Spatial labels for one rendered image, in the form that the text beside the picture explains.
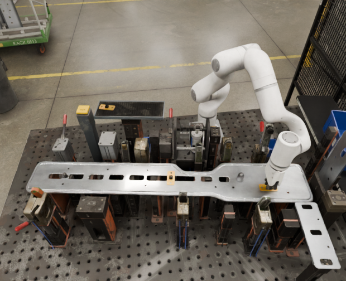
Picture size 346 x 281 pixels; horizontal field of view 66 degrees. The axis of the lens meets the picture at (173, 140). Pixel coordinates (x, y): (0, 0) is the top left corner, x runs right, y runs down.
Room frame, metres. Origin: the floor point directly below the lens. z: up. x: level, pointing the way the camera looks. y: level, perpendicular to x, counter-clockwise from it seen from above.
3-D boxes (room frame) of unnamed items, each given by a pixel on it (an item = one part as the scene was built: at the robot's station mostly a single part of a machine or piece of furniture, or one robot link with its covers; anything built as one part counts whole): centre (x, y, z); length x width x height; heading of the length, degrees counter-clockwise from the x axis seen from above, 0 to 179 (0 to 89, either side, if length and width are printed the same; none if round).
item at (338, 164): (0.74, -0.71, 1.17); 0.12 x 0.01 x 0.34; 177
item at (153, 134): (1.00, 0.10, 0.90); 0.05 x 0.05 x 0.40; 87
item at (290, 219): (0.57, -0.52, 0.84); 0.11 x 0.10 x 0.28; 177
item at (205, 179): (0.77, -0.17, 0.84); 0.12 x 0.05 x 0.29; 177
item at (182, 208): (0.61, -0.04, 0.87); 0.12 x 0.09 x 0.35; 177
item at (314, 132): (0.94, -0.89, 1.02); 0.90 x 0.22 x 0.03; 177
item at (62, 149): (0.98, 0.60, 0.88); 0.11 x 0.10 x 0.36; 177
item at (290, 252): (0.55, -0.60, 0.84); 0.11 x 0.06 x 0.29; 177
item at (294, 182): (0.78, 0.03, 1.00); 1.38 x 0.22 x 0.02; 87
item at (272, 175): (0.71, -0.45, 1.14); 0.10 x 0.07 x 0.11; 177
